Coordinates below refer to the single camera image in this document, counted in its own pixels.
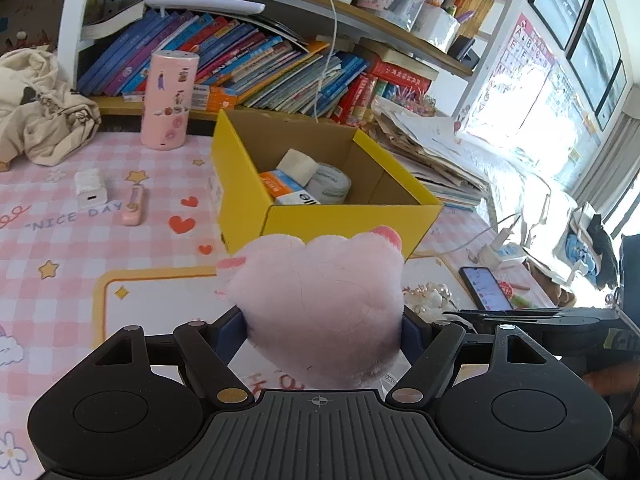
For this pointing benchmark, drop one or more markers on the small white purple box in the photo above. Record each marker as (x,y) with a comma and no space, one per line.
(297,198)

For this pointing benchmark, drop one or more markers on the pink utility knife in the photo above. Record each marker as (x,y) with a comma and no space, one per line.
(134,205)

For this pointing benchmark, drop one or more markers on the black smartphone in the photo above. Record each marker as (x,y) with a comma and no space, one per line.
(485,287)

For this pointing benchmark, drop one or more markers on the pink printed cylinder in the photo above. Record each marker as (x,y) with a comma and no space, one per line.
(167,100)

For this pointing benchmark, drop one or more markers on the cream canvas bag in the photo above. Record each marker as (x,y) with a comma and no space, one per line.
(40,105)

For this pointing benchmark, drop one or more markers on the orange and white carton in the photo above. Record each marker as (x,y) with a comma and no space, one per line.
(215,97)

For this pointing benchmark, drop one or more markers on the row of colourful books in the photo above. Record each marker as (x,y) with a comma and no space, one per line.
(240,55)

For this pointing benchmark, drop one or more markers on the white bookshelf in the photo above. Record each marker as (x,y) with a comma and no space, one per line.
(75,20)

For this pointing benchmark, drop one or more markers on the pen holders with pens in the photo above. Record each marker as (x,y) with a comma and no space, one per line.
(410,5)

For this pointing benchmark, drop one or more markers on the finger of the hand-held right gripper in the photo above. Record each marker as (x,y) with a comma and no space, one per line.
(475,324)
(510,312)

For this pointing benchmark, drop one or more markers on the red strawberry ornament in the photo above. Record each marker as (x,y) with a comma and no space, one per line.
(507,290)

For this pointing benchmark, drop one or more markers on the small orange box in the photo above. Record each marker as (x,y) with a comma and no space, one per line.
(280,184)

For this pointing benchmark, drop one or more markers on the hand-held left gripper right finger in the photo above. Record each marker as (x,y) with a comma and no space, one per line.
(411,331)

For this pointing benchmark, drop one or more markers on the alphabet wall poster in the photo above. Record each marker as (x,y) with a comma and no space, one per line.
(520,65)

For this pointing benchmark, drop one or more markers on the pink checked tablecloth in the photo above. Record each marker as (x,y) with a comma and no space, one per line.
(60,250)

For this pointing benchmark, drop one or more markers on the pink plush toy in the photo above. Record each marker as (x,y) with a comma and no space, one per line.
(320,305)

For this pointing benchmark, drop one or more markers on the white charger plug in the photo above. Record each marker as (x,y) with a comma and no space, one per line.
(91,189)

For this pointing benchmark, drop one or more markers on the red thick books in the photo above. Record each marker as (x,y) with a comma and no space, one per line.
(395,82)

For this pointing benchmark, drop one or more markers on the white bandage roll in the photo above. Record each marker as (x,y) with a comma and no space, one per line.
(297,165)

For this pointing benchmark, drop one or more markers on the white lamp bar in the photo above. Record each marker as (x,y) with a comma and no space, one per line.
(200,2)

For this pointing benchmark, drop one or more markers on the blue and white bag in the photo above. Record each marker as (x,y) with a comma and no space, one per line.
(587,250)

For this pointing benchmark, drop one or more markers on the yellow cardboard box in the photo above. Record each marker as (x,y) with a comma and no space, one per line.
(320,222)

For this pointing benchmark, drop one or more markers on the pile of papers and books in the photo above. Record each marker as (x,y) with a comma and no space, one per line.
(430,155)

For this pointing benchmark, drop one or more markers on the black framed pictures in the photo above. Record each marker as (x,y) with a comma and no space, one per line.
(580,25)

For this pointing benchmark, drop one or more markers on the clear tape roll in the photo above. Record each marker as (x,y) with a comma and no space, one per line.
(330,182)

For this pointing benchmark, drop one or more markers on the person's right hand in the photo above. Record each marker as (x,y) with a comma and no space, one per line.
(607,381)

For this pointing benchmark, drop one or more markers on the white power strip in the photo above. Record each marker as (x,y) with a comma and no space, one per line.
(502,254)

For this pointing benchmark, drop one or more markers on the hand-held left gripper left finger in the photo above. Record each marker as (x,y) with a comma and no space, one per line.
(232,331)

